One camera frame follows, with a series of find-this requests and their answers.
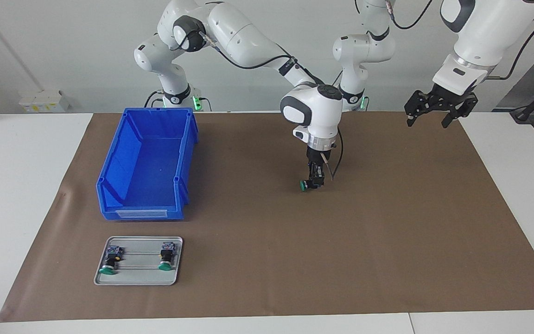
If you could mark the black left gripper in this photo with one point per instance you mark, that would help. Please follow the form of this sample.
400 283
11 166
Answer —
445 99

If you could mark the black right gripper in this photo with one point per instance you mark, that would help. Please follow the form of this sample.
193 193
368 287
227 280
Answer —
317 157

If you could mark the green push button switch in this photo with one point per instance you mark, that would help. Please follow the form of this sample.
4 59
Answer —
303 185
111 260
166 257

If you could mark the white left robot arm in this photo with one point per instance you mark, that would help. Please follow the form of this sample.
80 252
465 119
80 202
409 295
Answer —
364 48

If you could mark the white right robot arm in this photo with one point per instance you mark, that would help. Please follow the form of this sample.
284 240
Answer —
248 35

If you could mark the brown table mat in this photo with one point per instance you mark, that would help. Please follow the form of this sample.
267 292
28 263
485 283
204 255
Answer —
295 255

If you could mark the blue plastic storage bin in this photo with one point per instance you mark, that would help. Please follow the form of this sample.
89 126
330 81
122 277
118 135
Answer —
146 171

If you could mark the grey metal tray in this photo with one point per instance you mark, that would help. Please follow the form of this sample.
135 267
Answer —
139 276

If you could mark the white power strip box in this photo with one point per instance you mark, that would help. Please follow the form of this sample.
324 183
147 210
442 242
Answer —
44 101

